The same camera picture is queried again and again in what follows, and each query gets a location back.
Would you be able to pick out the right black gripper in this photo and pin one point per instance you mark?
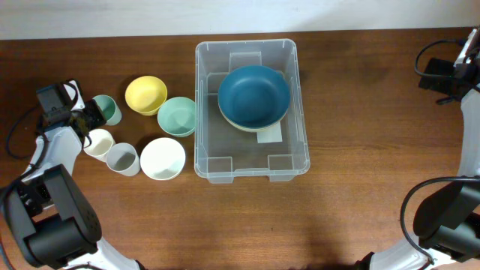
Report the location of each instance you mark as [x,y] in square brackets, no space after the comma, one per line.
[439,67]

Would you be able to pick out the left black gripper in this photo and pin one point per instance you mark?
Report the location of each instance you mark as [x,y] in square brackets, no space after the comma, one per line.
[94,106]

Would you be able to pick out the cream cup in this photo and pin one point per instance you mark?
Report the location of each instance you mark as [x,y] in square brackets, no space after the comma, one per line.
[98,143]

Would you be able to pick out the green cup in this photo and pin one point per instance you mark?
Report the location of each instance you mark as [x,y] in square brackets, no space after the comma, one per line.
[109,108]

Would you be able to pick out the grey cup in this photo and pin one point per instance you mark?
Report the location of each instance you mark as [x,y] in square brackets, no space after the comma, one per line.
[122,158]

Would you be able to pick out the yellow small bowl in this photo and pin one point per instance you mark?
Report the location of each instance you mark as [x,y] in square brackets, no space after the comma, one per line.
[146,94]

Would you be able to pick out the white small bowl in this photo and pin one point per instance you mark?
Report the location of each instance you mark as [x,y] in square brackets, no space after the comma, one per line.
[163,159]

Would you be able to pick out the green small bowl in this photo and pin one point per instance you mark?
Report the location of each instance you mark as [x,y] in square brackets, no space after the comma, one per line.
[177,116]

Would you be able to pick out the blue plate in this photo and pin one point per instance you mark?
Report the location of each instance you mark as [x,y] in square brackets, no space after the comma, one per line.
[254,85]

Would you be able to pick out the cream plate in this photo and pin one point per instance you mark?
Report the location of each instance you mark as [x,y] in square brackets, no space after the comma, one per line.
[253,118]

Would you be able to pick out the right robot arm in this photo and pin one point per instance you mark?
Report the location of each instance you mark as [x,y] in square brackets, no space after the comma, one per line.
[445,227]

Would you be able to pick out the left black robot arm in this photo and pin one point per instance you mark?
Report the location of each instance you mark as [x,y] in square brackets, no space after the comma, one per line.
[52,222]

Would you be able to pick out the clear plastic storage bin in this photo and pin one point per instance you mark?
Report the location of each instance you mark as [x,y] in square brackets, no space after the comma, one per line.
[222,152]

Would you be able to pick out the white label in bin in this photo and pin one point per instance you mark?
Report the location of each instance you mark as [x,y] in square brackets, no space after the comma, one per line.
[271,134]

